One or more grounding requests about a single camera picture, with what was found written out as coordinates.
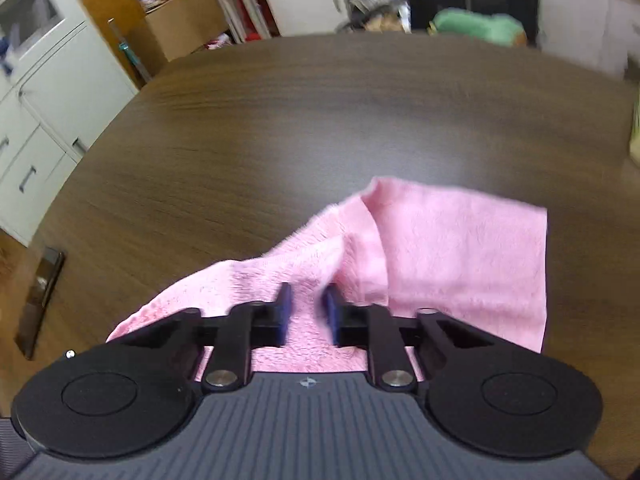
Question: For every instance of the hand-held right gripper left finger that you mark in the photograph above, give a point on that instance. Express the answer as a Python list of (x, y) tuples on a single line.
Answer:
[(284, 310)]

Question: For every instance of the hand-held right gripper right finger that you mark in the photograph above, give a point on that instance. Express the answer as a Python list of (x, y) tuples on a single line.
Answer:
[(332, 316)]

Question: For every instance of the pink towel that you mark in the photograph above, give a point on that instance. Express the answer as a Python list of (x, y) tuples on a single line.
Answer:
[(450, 260)]

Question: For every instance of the black smartphone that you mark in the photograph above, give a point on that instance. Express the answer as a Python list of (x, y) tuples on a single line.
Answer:
[(42, 295)]

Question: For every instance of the red paper bag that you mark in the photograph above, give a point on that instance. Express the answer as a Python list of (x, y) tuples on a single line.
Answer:
[(249, 17)]

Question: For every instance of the large brown cardboard box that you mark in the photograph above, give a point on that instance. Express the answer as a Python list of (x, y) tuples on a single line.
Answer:
[(187, 22)]

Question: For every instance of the white metal cabinet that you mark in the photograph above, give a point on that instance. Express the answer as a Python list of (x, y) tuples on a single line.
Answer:
[(55, 100)]

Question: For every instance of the crumpled plastic bags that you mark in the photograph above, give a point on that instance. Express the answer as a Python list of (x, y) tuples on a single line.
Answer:
[(377, 7)]

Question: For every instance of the green soft object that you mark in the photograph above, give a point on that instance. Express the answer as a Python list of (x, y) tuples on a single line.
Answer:
[(475, 27)]

